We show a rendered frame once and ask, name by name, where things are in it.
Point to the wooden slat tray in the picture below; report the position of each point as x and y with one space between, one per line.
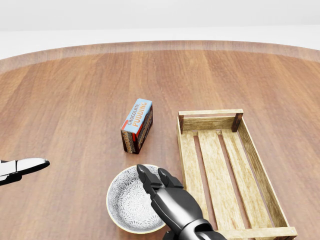
225 175

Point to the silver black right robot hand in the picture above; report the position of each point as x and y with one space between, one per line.
175 202

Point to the grey patterned bowl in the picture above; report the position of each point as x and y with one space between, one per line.
130 205

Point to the chocolate pudding box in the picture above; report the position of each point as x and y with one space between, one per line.
137 127

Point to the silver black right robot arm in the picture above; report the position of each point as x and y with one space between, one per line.
200 231

